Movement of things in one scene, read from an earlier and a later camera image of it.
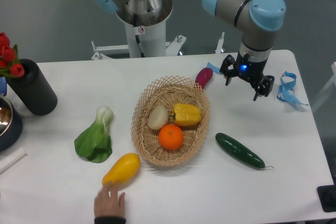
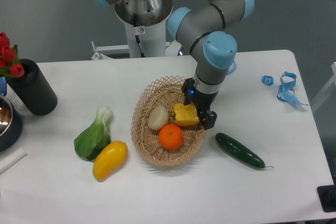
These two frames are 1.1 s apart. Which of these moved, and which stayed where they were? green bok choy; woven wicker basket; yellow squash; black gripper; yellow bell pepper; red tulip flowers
Moved: yellow squash; black gripper
Stayed: red tulip flowers; yellow bell pepper; green bok choy; woven wicker basket
